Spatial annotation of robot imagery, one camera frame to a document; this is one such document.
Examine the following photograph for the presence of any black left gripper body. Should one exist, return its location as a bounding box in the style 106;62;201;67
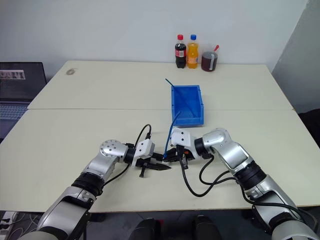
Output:
136;152;161;179

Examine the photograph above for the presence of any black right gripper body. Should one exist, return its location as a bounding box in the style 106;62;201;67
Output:
174;144;196;163

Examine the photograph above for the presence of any blue cable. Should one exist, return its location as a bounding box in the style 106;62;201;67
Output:
162;78;198;161

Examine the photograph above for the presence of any blue plastic bin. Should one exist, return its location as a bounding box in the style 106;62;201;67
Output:
170;84;206;129

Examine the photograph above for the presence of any clear jug with dark liquid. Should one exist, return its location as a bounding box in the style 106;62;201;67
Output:
200;43;219;73

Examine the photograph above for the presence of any orange soda bottle blue cap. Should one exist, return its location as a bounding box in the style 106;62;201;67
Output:
186;33;200;70

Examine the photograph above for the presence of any cola bottle red cap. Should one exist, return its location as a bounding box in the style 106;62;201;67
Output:
174;34;188;69

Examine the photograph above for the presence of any white power strip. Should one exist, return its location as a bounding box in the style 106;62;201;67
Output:
0;211;19;232

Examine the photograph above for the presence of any grey laptop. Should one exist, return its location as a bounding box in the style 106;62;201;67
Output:
0;61;48;129

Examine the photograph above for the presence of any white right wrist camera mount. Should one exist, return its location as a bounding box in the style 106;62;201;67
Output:
170;127;192;148

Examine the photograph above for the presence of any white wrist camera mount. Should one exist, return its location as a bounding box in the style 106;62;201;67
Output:
170;127;192;148
130;139;155;169

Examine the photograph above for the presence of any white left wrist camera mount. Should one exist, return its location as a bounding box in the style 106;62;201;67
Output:
130;139;155;169

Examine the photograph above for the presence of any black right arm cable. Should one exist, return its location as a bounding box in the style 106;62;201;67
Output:
177;144;241;198

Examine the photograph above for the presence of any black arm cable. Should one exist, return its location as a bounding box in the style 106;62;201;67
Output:
101;123;153;191
177;144;241;198

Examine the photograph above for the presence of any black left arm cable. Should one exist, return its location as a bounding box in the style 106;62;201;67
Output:
101;123;153;191

